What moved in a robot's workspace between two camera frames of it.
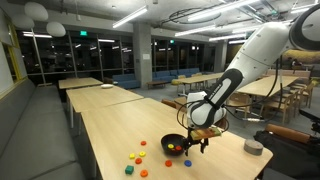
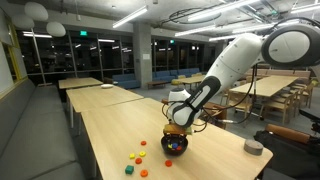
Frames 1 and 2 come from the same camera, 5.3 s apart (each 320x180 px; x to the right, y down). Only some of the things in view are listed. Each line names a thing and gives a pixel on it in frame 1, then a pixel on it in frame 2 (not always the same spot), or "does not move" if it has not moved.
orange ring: [138, 161] does not move
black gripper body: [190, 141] → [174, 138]
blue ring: [187, 163] → [174, 145]
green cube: [129, 169] does not move
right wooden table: [265, 85] does not move
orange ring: [168, 163] does not move
